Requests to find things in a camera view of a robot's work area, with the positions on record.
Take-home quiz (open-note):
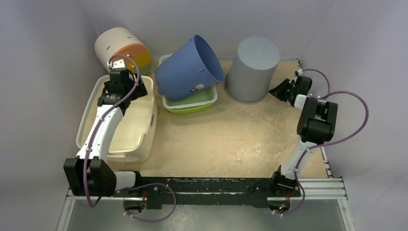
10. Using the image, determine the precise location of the grey plastic bucket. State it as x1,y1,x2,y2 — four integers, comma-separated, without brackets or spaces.
225,36,281,104

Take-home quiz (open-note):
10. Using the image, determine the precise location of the white perforated basket tray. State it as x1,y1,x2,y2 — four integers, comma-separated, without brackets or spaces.
157,54,218,110

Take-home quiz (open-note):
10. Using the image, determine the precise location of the green plastic tray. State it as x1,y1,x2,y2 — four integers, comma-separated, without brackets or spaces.
162,95,218,115

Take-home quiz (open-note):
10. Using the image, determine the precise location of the blue plastic bucket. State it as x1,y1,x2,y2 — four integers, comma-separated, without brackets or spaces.
154,35,224,100

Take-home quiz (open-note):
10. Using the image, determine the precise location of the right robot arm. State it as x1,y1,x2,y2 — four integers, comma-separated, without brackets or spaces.
269,76,338,196

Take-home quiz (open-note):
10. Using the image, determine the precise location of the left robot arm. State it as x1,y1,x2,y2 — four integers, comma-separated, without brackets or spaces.
64,68,147,197

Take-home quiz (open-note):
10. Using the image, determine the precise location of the white orange yellow cylinder container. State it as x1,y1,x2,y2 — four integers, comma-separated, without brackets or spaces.
94,27,153,76

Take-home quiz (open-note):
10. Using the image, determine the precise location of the cream perforated laundry basket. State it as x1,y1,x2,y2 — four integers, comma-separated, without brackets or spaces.
76,75,158,163

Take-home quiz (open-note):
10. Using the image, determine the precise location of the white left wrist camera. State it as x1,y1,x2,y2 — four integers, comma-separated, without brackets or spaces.
107,59,127,72

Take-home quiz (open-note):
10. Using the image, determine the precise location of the aluminium frame rail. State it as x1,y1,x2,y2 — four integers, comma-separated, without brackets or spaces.
55,59,356,231

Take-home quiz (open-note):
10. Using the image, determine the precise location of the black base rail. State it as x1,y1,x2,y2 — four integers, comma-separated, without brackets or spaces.
114,173,303,212

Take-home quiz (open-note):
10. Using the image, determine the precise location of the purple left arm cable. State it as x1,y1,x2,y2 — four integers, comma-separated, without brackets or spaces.
83,54,177,223

